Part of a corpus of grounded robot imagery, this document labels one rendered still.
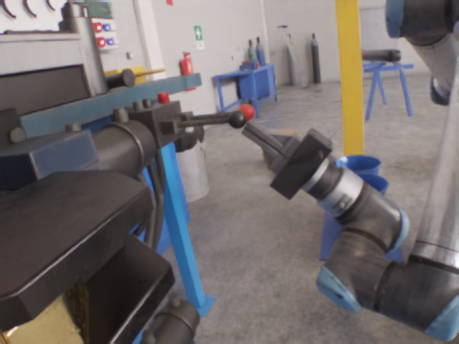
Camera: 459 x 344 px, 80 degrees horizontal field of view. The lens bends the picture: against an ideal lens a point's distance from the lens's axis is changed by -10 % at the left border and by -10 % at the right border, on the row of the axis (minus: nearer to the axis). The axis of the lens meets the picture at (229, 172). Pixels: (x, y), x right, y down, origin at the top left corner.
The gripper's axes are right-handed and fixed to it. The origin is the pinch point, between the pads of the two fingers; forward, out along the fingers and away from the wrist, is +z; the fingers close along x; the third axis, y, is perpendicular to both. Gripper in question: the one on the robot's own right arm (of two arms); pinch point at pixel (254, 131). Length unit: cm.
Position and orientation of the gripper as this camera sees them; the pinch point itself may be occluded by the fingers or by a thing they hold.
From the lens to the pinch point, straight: 57.8
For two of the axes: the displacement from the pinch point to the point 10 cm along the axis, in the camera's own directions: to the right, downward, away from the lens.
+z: -8.1, -5.8, 0.5
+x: -4.8, 7.2, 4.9
